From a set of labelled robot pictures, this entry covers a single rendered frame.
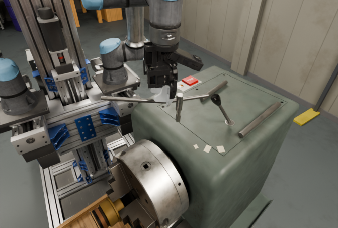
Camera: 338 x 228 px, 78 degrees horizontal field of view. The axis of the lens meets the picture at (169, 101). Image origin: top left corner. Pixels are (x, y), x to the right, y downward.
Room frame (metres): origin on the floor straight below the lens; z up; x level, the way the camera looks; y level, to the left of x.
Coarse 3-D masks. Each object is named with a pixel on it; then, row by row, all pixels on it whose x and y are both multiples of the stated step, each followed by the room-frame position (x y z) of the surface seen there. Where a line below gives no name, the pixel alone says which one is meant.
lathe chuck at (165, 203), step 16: (112, 160) 0.52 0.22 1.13; (128, 160) 0.44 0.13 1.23; (144, 160) 0.44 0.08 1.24; (128, 176) 0.42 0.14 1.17; (144, 176) 0.38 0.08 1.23; (160, 176) 0.39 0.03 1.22; (128, 192) 0.45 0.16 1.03; (144, 192) 0.35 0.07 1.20; (160, 192) 0.35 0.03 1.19; (176, 192) 0.37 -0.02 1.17; (160, 208) 0.32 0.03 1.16; (176, 208) 0.34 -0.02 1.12
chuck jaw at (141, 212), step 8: (136, 200) 0.37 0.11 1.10; (128, 208) 0.35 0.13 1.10; (136, 208) 0.35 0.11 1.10; (144, 208) 0.35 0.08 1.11; (120, 216) 0.32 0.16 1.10; (128, 216) 0.32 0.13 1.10; (136, 216) 0.32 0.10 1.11; (144, 216) 0.32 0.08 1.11; (152, 216) 0.32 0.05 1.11; (136, 224) 0.31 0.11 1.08; (144, 224) 0.29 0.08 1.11; (152, 224) 0.30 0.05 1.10; (160, 224) 0.30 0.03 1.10
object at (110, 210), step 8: (120, 200) 0.37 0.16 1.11; (96, 208) 0.34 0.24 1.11; (104, 208) 0.34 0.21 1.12; (112, 208) 0.34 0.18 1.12; (120, 208) 0.35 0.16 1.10; (96, 216) 0.31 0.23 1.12; (104, 216) 0.32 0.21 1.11; (112, 216) 0.32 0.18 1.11; (104, 224) 0.30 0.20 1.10; (112, 224) 0.31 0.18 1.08
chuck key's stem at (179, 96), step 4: (176, 96) 0.54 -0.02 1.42; (180, 96) 0.53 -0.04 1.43; (180, 100) 0.53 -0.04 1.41; (176, 104) 0.54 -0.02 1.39; (180, 104) 0.53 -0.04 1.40; (176, 108) 0.54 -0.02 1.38; (180, 108) 0.53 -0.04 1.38; (180, 112) 0.54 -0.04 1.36; (176, 116) 0.54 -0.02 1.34; (180, 116) 0.54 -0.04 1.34; (176, 120) 0.54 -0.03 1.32
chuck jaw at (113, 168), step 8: (112, 168) 0.43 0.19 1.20; (120, 168) 0.44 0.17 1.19; (112, 176) 0.43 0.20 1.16; (120, 176) 0.42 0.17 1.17; (112, 184) 0.40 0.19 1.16; (120, 184) 0.41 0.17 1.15; (128, 184) 0.42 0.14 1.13; (112, 192) 0.38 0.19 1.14; (120, 192) 0.39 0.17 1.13; (112, 200) 0.36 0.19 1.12
